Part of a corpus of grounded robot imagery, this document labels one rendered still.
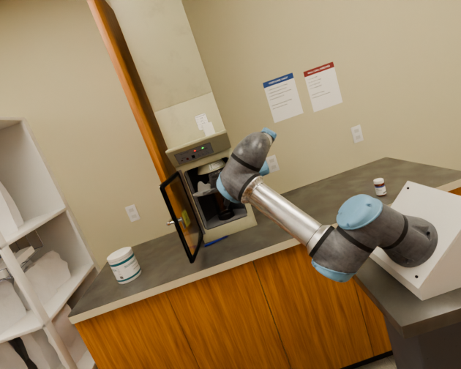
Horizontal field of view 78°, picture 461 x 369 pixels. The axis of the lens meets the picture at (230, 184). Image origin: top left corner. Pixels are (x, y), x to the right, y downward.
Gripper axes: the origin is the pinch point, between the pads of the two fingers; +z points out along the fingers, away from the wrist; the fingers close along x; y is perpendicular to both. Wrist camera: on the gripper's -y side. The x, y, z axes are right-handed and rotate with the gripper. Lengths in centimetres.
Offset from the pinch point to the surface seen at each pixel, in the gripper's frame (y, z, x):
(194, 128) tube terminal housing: 28.7, -8.3, -25.9
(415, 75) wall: 13, -161, -70
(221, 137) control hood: 20.3, -20.0, -16.2
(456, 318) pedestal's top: -36, -59, 69
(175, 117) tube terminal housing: 37.0, -1.3, -25.8
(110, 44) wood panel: 76, 14, -17
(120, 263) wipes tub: -23, 50, -10
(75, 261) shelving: -31, 106, -68
